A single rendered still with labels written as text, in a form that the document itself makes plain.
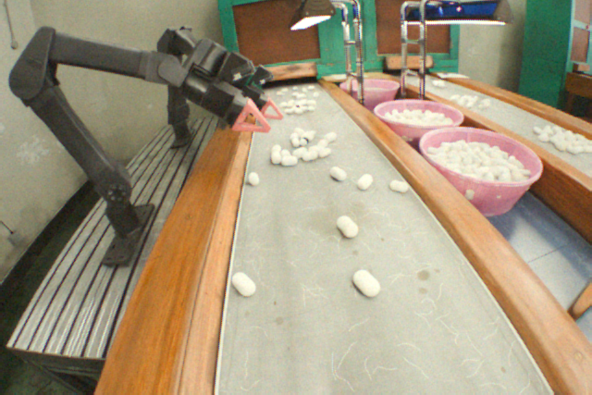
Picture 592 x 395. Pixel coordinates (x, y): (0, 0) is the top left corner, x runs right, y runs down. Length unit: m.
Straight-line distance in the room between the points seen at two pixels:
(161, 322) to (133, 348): 0.04
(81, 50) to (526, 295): 0.70
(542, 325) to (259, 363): 0.28
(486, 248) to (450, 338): 0.12
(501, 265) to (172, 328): 0.36
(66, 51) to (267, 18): 1.08
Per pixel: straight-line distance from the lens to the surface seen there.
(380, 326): 0.29
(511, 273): 0.34
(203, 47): 0.56
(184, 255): 0.36
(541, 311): 0.33
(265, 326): 0.29
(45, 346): 0.57
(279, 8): 1.44
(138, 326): 0.32
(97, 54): 0.53
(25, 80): 0.54
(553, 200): 0.66
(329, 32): 1.45
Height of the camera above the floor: 0.99
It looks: 29 degrees down
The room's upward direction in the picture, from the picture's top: 7 degrees counter-clockwise
